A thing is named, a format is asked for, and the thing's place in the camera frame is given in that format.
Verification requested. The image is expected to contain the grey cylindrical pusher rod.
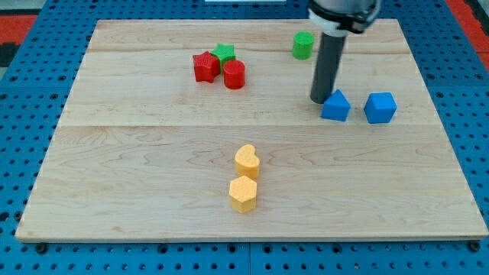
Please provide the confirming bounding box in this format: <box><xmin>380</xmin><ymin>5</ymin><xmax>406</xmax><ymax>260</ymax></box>
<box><xmin>309</xmin><ymin>34</ymin><xmax>346</xmax><ymax>104</ymax></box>

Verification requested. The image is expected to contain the green cylinder block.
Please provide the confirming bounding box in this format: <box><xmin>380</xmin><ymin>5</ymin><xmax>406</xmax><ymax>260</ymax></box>
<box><xmin>292</xmin><ymin>31</ymin><xmax>315</xmax><ymax>60</ymax></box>

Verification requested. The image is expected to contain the blue triangle block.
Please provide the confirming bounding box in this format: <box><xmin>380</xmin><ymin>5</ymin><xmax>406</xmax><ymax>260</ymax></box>
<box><xmin>321</xmin><ymin>89</ymin><xmax>351</xmax><ymax>121</ymax></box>

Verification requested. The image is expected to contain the blue cube block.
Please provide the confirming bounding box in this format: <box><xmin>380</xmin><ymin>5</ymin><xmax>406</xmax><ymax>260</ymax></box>
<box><xmin>364</xmin><ymin>92</ymin><xmax>397</xmax><ymax>124</ymax></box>

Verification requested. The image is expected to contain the red cylinder block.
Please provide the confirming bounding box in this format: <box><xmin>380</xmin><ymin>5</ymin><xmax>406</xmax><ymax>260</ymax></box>
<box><xmin>223</xmin><ymin>60</ymin><xmax>246</xmax><ymax>89</ymax></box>

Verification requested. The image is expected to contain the green star block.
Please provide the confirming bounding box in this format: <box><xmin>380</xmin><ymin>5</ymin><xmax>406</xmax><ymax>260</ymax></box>
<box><xmin>211</xmin><ymin>43</ymin><xmax>236</xmax><ymax>72</ymax></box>

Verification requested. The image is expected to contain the red star block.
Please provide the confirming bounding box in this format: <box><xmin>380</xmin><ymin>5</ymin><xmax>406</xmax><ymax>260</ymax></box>
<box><xmin>193</xmin><ymin>51</ymin><xmax>221</xmax><ymax>83</ymax></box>

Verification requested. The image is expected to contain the yellow heart block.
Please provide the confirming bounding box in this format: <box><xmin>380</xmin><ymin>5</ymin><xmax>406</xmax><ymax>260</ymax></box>
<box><xmin>234</xmin><ymin>144</ymin><xmax>261</xmax><ymax>180</ymax></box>

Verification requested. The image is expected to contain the yellow hexagon block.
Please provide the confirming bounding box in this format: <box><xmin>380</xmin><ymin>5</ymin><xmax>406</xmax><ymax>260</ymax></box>
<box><xmin>228</xmin><ymin>176</ymin><xmax>257</xmax><ymax>213</ymax></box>

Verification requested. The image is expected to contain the light wooden board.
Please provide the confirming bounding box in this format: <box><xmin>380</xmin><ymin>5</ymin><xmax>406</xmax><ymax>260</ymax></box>
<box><xmin>15</xmin><ymin>19</ymin><xmax>488</xmax><ymax>243</ymax></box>

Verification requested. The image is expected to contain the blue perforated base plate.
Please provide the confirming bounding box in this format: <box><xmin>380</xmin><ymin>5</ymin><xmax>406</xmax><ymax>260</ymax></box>
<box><xmin>1</xmin><ymin>0</ymin><xmax>488</xmax><ymax>274</ymax></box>

